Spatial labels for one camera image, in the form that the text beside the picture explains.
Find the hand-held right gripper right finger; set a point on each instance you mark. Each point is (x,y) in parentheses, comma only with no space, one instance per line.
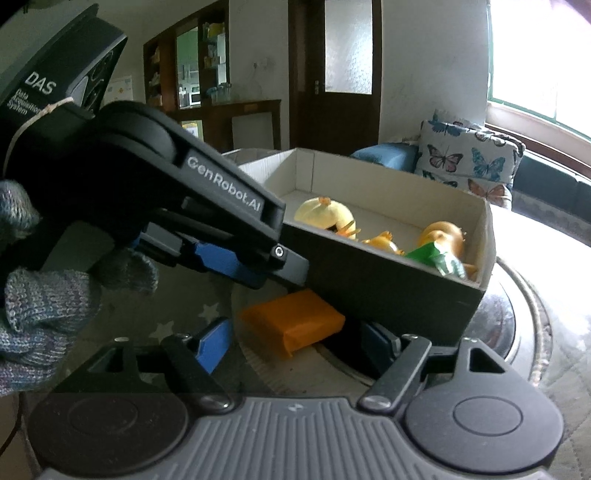
(377,346)

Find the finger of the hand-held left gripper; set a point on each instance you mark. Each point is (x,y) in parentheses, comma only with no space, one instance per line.
(292,268)
(217,261)

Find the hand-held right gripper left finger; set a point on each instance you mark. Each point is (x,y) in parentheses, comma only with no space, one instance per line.
(213,344)

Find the orange packet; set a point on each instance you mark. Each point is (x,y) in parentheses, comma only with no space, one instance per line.
(291,318)

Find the grey cardboard box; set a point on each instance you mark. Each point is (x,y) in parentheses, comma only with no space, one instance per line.
(392,286)

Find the yellow plush toy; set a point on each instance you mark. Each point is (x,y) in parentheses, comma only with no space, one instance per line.
(323,213)

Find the small orange rubber duck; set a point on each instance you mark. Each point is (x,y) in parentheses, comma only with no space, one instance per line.
(383,242)

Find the green toy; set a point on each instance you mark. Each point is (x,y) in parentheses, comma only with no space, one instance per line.
(434,258)

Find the large orange rubber duck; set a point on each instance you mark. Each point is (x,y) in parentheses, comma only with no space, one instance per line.
(445,233)

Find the grey quilted desktop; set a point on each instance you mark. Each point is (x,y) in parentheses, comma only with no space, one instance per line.
(565,332)

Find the person's left hand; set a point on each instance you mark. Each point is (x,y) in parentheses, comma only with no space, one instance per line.
(41,314)

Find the white microwave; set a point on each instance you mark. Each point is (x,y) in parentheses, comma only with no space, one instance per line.
(195,98)

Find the dark wooden cabinet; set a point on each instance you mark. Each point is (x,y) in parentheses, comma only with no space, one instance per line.
(221,120)

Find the blue cushion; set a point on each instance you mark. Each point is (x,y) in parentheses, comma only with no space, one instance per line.
(385,156)

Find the dark wooden door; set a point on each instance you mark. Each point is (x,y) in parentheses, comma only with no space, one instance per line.
(337,106)

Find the butterfly print pillow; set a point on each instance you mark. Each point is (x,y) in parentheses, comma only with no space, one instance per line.
(471,157)

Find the dark teal sofa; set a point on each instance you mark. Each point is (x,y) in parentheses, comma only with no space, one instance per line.
(549,184)

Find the window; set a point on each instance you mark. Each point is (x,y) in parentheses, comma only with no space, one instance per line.
(540,50)

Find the wall poster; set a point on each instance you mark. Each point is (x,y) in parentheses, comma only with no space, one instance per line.
(121,90)

